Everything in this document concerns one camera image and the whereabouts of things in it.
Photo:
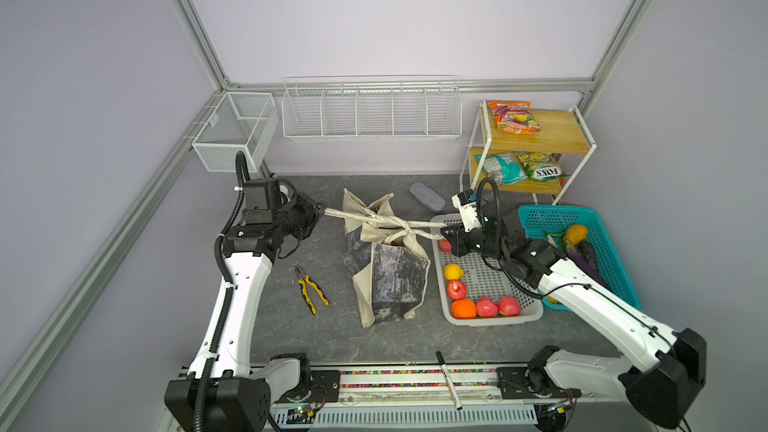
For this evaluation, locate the green chili pepper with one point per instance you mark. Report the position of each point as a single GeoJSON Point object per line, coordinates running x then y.
{"type": "Point", "coordinates": [555, 235]}

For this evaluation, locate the orange fruit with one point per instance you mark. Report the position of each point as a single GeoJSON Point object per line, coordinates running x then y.
{"type": "Point", "coordinates": [463, 309]}

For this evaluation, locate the white mesh wall box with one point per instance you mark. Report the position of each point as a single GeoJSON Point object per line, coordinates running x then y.
{"type": "Point", "coordinates": [239, 122]}

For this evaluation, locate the teal plastic basket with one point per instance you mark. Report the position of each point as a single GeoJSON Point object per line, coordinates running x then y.
{"type": "Point", "coordinates": [534, 219]}

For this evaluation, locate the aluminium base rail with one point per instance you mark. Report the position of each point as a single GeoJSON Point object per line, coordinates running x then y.
{"type": "Point", "coordinates": [424, 385]}

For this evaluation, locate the yellow lemon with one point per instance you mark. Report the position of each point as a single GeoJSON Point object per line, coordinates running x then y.
{"type": "Point", "coordinates": [453, 272]}

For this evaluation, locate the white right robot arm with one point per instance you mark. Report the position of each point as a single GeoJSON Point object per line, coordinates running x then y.
{"type": "Point", "coordinates": [659, 371]}

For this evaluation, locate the yellow black pliers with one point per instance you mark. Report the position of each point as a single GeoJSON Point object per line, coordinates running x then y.
{"type": "Point", "coordinates": [306, 284]}

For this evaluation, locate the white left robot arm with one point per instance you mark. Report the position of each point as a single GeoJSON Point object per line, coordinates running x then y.
{"type": "Point", "coordinates": [220, 391]}

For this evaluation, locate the purple eggplant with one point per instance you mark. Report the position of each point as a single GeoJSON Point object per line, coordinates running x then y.
{"type": "Point", "coordinates": [575, 256]}

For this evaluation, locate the white wire wall basket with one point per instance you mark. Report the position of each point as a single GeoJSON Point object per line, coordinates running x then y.
{"type": "Point", "coordinates": [394, 107]}

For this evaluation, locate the yellow bell pepper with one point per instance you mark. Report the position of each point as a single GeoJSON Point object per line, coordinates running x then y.
{"type": "Point", "coordinates": [575, 235]}

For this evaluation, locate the red apple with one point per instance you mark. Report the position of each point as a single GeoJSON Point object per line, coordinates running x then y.
{"type": "Point", "coordinates": [445, 246]}
{"type": "Point", "coordinates": [486, 308]}
{"type": "Point", "coordinates": [456, 290]}
{"type": "Point", "coordinates": [509, 307]}

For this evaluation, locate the black white marker pen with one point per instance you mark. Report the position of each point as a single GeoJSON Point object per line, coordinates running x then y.
{"type": "Point", "coordinates": [448, 380]}

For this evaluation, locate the teal snack bag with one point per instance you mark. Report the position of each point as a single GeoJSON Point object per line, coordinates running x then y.
{"type": "Point", "coordinates": [504, 168]}

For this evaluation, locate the orange pink snack bag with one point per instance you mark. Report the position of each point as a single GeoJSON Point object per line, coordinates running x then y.
{"type": "Point", "coordinates": [513, 117]}

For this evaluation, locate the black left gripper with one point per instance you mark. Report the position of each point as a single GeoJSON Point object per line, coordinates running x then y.
{"type": "Point", "coordinates": [309, 208]}

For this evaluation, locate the white metal wooden shelf rack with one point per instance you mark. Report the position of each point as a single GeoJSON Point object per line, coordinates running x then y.
{"type": "Point", "coordinates": [564, 135]}

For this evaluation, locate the green Fox's candy bag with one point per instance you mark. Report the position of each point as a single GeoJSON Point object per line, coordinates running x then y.
{"type": "Point", "coordinates": [540, 167]}

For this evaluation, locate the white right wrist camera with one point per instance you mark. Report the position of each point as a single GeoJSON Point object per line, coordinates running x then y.
{"type": "Point", "coordinates": [466, 202]}

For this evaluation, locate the white plastic basket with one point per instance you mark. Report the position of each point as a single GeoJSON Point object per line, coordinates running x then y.
{"type": "Point", "coordinates": [481, 281]}

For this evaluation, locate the dark cucumber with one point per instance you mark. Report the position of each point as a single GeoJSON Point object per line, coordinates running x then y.
{"type": "Point", "coordinates": [589, 253]}

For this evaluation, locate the cream canvas grocery bag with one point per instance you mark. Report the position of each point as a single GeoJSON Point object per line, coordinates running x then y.
{"type": "Point", "coordinates": [387, 265]}

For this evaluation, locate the grey fabric glasses case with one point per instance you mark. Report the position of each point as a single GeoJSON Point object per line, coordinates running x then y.
{"type": "Point", "coordinates": [427, 197]}

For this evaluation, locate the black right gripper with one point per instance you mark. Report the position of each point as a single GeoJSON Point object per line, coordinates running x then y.
{"type": "Point", "coordinates": [459, 239]}

